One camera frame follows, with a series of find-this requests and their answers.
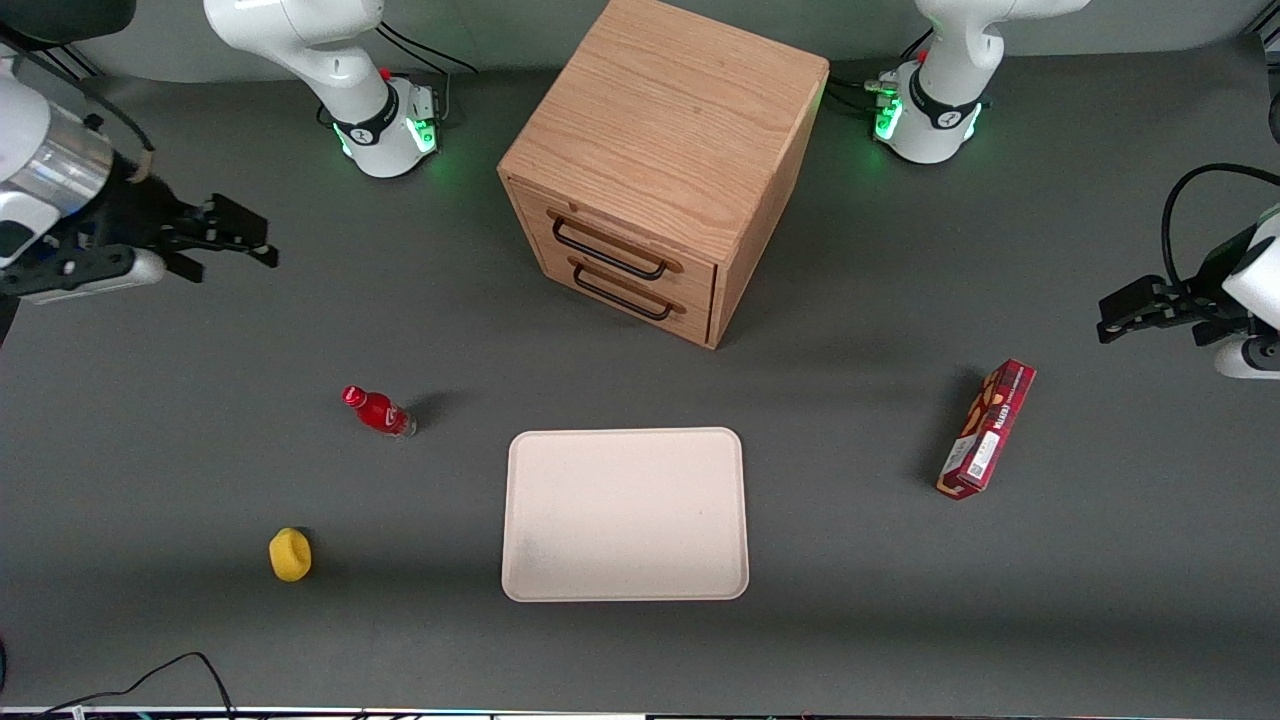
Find yellow foam cup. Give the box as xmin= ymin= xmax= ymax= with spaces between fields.
xmin=268 ymin=527 xmax=313 ymax=583

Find black rounded equipment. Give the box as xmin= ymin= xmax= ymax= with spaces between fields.
xmin=0 ymin=0 xmax=138 ymax=53

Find long black drawer handle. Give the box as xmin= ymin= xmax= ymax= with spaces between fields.
xmin=547 ymin=208 xmax=685 ymax=282

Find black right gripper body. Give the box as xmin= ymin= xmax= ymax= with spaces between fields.
xmin=40 ymin=178 xmax=211 ymax=276

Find black right arm base cables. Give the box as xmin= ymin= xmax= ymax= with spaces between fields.
xmin=372 ymin=20 xmax=482 ymax=126

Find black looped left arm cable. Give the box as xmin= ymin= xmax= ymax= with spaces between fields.
xmin=1159 ymin=163 xmax=1280 ymax=293

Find wooden drawer with long handle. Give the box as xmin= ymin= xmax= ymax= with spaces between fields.
xmin=510 ymin=180 xmax=719 ymax=303

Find short black drawer handle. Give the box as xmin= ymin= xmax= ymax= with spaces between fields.
xmin=567 ymin=255 xmax=688 ymax=323

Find red tartan shortbread box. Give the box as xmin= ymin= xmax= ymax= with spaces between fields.
xmin=936 ymin=358 xmax=1037 ymax=501

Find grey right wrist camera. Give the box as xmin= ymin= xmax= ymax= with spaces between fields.
xmin=0 ymin=246 xmax=168 ymax=303

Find thin black table-edge cable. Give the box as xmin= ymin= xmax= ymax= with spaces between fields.
xmin=0 ymin=651 xmax=239 ymax=720

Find beige rectangular tray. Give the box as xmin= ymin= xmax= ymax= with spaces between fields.
xmin=500 ymin=427 xmax=750 ymax=604

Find black left arm base cables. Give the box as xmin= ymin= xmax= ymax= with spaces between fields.
xmin=826 ymin=28 xmax=936 ymax=116

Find red plastic bottle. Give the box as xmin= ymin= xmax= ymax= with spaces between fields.
xmin=341 ymin=385 xmax=418 ymax=439

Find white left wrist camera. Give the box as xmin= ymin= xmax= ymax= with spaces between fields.
xmin=1214 ymin=333 xmax=1280 ymax=382

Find black arm base cables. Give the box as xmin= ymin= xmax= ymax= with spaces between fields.
xmin=826 ymin=28 xmax=936 ymax=116
xmin=372 ymin=20 xmax=482 ymax=126

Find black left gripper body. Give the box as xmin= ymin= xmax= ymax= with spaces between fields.
xmin=1160 ymin=268 xmax=1253 ymax=347

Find wooden two-drawer cabinet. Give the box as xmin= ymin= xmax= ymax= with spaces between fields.
xmin=497 ymin=0 xmax=831 ymax=351

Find wooden drawer with short handle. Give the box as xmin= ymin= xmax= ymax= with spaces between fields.
xmin=535 ymin=245 xmax=717 ymax=344

